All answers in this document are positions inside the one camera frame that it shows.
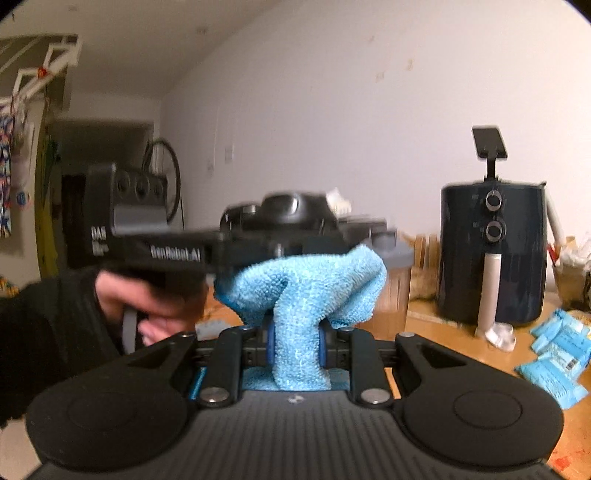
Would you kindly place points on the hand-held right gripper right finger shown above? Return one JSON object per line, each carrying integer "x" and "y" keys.
{"x": 323, "y": 346}

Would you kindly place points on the wooden chair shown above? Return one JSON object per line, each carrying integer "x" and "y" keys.
{"x": 422, "y": 249}

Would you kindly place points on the grey lid shaker bottle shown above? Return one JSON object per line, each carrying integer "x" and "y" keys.
{"x": 395, "y": 286}

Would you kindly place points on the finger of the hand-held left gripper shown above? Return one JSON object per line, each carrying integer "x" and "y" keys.
{"x": 277, "y": 251}

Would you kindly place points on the person's left hand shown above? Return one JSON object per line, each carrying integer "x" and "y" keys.
{"x": 161, "y": 300}

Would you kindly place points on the dark blue air fryer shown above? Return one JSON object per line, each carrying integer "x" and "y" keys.
{"x": 466, "y": 258}

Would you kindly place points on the colourful hanging cloth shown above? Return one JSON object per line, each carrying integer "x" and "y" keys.
{"x": 7, "y": 175}

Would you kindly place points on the blue microfiber cloth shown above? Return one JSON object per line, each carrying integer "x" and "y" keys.
{"x": 314, "y": 286}

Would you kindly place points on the black gradient water bottle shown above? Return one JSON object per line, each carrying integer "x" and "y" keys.
{"x": 286, "y": 212}

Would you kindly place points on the blue wet wipe packet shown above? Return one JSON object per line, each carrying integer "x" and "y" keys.
{"x": 561, "y": 327}
{"x": 568, "y": 355}
{"x": 549, "y": 381}

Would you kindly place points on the person's left forearm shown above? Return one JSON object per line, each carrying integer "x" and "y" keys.
{"x": 41, "y": 332}

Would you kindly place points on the white plastic tube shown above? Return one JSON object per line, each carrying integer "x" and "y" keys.
{"x": 554, "y": 226}

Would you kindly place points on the bicycle wheel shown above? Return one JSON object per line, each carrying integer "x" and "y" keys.
{"x": 161, "y": 157}

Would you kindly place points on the black phone stand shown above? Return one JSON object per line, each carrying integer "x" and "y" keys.
{"x": 490, "y": 143}

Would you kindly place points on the dark door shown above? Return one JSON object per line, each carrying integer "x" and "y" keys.
{"x": 74, "y": 217}

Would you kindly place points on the tissue pack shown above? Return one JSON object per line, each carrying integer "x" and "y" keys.
{"x": 340, "y": 203}

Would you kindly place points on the clear plastic food bag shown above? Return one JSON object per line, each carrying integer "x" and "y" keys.
{"x": 424, "y": 284}

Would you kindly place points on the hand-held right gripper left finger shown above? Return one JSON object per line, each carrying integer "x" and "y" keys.
{"x": 270, "y": 344}

